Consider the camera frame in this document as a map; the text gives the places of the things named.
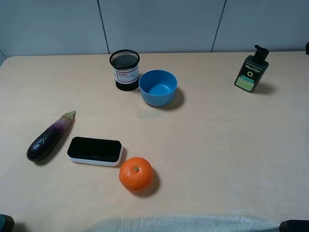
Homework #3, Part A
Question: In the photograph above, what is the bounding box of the orange mandarin fruit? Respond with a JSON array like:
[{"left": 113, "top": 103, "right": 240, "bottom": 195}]
[{"left": 119, "top": 157, "right": 154, "bottom": 192}]

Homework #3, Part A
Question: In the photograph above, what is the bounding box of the black white board eraser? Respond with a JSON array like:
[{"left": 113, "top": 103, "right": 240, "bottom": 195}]
[{"left": 67, "top": 137, "right": 123, "bottom": 167}]

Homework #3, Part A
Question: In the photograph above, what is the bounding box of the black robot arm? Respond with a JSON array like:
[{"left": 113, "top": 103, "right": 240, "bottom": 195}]
[{"left": 306, "top": 42, "right": 309, "bottom": 55}]

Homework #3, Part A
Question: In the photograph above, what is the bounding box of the dark object bottom right corner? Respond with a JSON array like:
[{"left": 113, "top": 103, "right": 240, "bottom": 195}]
[{"left": 279, "top": 220, "right": 309, "bottom": 232}]

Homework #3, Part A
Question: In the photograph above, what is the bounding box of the dark object corner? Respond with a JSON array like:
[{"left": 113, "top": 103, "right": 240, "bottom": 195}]
[
  {"left": 0, "top": 214, "right": 14, "bottom": 232},
  {"left": 279, "top": 220, "right": 309, "bottom": 232}
]

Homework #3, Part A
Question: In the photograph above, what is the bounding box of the dark object bottom left corner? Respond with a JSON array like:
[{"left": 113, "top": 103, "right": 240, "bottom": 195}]
[{"left": 0, "top": 214, "right": 14, "bottom": 232}]

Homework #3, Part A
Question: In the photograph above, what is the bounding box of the blue plastic bowl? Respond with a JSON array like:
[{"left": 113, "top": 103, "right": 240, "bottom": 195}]
[{"left": 139, "top": 70, "right": 178, "bottom": 106}]

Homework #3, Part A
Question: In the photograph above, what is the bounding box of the black mesh pen holder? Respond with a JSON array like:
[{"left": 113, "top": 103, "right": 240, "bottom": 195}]
[{"left": 109, "top": 49, "right": 140, "bottom": 91}]

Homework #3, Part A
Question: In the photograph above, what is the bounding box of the grey cloth at bottom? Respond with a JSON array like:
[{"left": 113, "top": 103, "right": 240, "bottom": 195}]
[{"left": 85, "top": 215, "right": 280, "bottom": 232}]

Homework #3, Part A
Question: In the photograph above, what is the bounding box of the dark pump lotion bottle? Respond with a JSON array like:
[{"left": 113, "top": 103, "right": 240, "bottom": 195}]
[{"left": 234, "top": 44, "right": 269, "bottom": 93}]

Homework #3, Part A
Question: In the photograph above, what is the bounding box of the purple eggplant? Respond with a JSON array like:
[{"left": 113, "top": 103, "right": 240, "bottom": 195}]
[{"left": 27, "top": 111, "right": 76, "bottom": 162}]

